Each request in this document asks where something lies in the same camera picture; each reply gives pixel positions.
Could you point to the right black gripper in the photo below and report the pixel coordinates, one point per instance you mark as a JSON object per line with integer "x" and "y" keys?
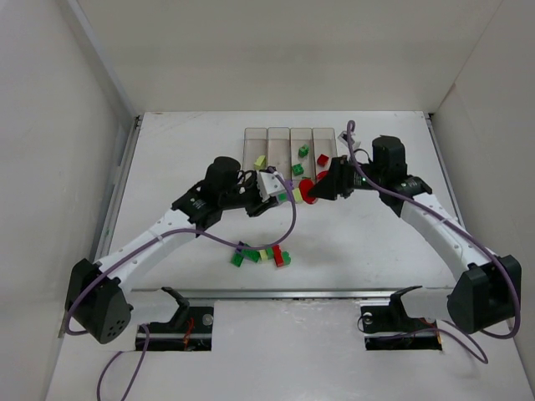
{"x": 341, "y": 177}

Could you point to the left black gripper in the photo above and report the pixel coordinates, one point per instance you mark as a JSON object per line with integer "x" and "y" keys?
{"x": 257, "y": 207}

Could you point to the red square lego brick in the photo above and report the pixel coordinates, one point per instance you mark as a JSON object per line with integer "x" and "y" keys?
{"x": 322, "y": 160}

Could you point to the green square lego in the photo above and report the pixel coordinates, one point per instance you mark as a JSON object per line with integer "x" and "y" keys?
{"x": 303, "y": 151}
{"x": 297, "y": 169}

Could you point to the red round lego stack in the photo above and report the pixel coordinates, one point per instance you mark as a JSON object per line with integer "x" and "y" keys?
{"x": 305, "y": 186}

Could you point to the red green lego stack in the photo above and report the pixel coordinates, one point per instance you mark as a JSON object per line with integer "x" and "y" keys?
{"x": 275, "y": 254}

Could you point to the red arch lego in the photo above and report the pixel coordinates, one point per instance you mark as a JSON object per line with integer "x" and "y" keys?
{"x": 321, "y": 175}

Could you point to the purple lime lego cluster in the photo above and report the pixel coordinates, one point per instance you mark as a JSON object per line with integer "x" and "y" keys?
{"x": 296, "y": 194}

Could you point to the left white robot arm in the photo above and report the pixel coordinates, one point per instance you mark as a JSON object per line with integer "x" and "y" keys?
{"x": 100, "y": 301}

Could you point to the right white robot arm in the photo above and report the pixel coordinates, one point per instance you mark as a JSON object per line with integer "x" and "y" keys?
{"x": 488, "y": 286}

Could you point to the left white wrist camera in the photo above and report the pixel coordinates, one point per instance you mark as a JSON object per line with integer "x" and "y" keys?
{"x": 270, "y": 184}

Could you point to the aluminium rail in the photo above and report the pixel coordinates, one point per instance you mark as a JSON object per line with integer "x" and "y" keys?
{"x": 280, "y": 294}

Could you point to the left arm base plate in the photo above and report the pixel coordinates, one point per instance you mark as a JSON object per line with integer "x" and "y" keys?
{"x": 191, "y": 332}

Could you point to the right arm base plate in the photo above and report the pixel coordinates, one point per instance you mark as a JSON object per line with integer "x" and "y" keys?
{"x": 385, "y": 329}

